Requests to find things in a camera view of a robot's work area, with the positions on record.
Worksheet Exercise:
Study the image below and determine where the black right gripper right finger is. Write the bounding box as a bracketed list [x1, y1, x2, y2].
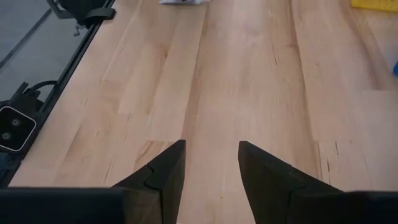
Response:
[238, 141, 343, 224]

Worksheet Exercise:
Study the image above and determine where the yellow plastic basket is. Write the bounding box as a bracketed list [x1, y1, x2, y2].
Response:
[351, 0, 398, 14]

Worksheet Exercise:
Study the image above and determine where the white toothpaste tube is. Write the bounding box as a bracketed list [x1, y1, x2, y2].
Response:
[159, 0, 213, 6]

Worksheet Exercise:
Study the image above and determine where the black table edge rail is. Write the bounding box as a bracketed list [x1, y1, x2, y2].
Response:
[0, 0, 118, 188]

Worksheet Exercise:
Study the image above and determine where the black camera cable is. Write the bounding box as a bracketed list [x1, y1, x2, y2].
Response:
[22, 80, 58, 98]

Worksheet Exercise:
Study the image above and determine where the black clamp bracket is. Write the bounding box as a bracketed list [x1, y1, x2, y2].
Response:
[46, 0, 117, 27]

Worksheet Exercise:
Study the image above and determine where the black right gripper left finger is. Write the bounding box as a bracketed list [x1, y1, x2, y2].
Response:
[111, 139, 187, 224]

